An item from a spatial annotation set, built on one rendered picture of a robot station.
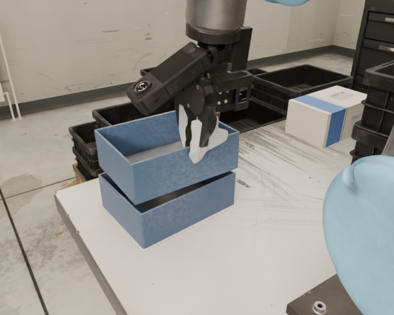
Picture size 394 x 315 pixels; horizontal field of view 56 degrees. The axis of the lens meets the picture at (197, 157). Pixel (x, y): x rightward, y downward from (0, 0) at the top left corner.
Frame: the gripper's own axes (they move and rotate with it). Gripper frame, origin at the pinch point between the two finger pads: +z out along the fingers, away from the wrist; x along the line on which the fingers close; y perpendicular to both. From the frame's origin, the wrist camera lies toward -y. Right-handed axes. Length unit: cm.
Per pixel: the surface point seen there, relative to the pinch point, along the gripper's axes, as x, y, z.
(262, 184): 1.4, 19.4, 14.3
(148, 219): -2.3, -8.2, 8.2
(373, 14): 91, 174, 16
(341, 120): 7.3, 48.1, 9.0
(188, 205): -1.6, -0.5, 9.2
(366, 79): -3.1, 34.9, -8.2
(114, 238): 1.8, -12.5, 14.3
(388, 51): 74, 175, 31
